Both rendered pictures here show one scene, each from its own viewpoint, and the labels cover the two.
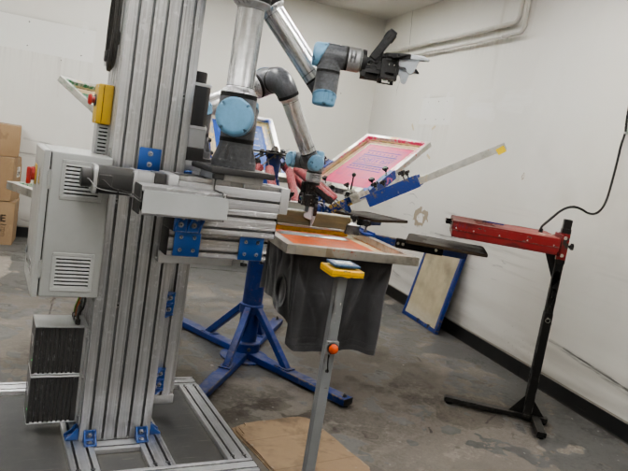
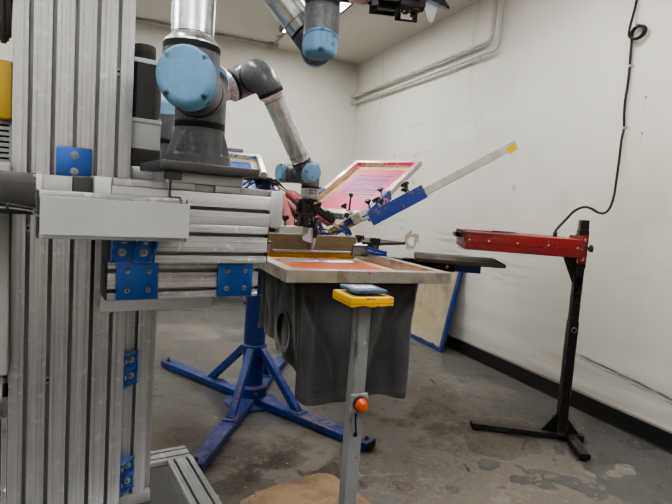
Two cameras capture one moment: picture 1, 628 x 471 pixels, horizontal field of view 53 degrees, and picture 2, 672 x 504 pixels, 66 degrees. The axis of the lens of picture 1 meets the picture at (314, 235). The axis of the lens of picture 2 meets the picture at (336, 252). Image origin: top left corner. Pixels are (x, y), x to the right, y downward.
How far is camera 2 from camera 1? 89 cm
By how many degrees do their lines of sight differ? 4
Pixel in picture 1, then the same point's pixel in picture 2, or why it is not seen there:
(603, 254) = (614, 255)
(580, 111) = (569, 114)
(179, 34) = not seen: outside the picture
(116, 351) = (52, 447)
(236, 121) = (189, 81)
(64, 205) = not seen: outside the picture
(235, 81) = (183, 23)
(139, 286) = (79, 349)
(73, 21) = not seen: hidden behind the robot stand
